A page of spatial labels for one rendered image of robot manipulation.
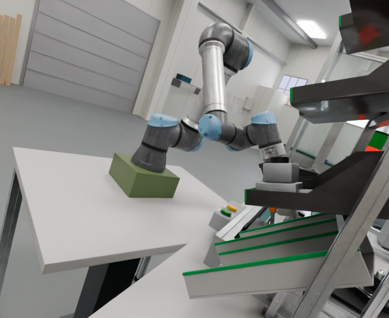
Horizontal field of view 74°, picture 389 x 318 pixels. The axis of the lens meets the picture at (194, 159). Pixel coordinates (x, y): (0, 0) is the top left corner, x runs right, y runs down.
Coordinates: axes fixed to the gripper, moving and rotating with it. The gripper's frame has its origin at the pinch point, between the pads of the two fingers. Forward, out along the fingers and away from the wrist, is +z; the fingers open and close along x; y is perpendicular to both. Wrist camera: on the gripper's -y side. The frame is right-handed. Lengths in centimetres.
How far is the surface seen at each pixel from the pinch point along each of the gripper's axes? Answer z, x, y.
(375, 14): -38, 38, -24
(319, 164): -8, -105, -7
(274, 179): -17.3, 45.1, -4.5
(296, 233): -5.6, 34.9, -3.7
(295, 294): 15.4, 16.3, 3.8
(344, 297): 19.2, 10.9, -6.9
